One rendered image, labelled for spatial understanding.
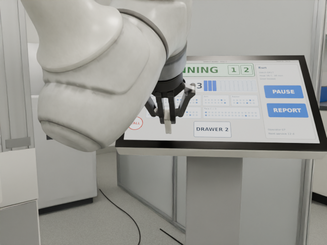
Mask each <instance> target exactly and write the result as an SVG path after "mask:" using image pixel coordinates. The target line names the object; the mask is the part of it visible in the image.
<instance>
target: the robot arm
mask: <svg viewBox="0 0 327 245"><path fill-rule="evenodd" d="M20 1H21V3H22V5H23V7H24V8H25V10H26V12H27V14H28V16H29V18H30V19H31V21H32V23H33V25H34V27H35V29H36V31H37V34H38V37H39V47H38V50H37V53H36V59H37V61H38V63H39V64H40V65H41V68H42V72H43V81H44V83H45V85H44V87H43V88H42V90H41V92H40V94H39V97H38V104H37V117H38V120H39V122H40V123H41V127H42V130H43V131H44V132H45V134H46V135H47V136H49V137H50V138H52V139H54V140H55V141H57V142H59V143H61V144H64V145H66V146H68V147H71V148H73V149H76V150H79V151H82V152H93V151H96V150H99V149H104V148H106V147H108V146H109V145H111V144H112V143H114V142H115V141H116V140H117V139H119V138H120V137H121V136H122V135H123V134H124V133H125V132H126V130H127V129H128V128H129V127H130V126H131V124H132V123H133V122H134V120H135V119H136V118H137V116H138V115H139V113H140V112H141V110H142V109H143V107H144V106H145V107H146V109H147V110H148V112H149V114H150V115H151V117H156V116H158V117H159V118H160V123H161V124H164V125H165V133H166V134H172V124H175V123H176V117H177V116H178V117H180V118H181V117H183V115H184V113H185V111H186V108H187V106H188V104H189V101H190V99H191V98H193V97H194V96H195V95H196V85H195V84H194V83H191V84H186V83H185V80H184V79H183V70H184V68H185V66H186V48H187V36H188V33H189V31H190V26H191V18H192V0H111V2H110V5H109V6H103V5H100V4H98V3H96V2H95V1H94V0H20ZM183 90H184V93H183V96H182V99H181V101H180V104H179V106H178V108H176V105H175V97H176V96H177V95H178V94H179V93H180V92H182V91H183ZM151 94H152V95H153V96H155V97H156V103H157V107H156V105H155V103H154V102H153V100H152V98H151V96H150V95H151ZM164 98H168V102H169V109H164V107H165V106H164Z"/></svg>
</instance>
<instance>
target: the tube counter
mask: <svg viewBox="0 0 327 245"><path fill-rule="evenodd" d="M191 83H194V84H195V85H196V92H257V86H256V80H189V84H191Z"/></svg>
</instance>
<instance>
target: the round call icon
mask: <svg viewBox="0 0 327 245"><path fill-rule="evenodd" d="M143 125H144V116H137V118H136V119H135V120H134V122H133V123H132V124H131V126H130V127H129V128H128V129H127V130H141V131H142V130H143Z"/></svg>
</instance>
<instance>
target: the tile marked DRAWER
mask: <svg viewBox="0 0 327 245"><path fill-rule="evenodd" d="M193 137H196V138H232V130H231V122H221V121H193Z"/></svg>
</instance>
